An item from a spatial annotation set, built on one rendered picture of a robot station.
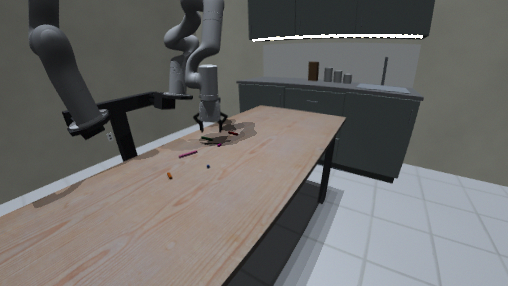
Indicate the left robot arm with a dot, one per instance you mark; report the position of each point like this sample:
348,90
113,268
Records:
180,38

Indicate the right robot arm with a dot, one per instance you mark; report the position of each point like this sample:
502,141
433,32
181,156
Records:
57,56

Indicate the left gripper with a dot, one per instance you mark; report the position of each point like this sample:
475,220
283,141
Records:
209,111

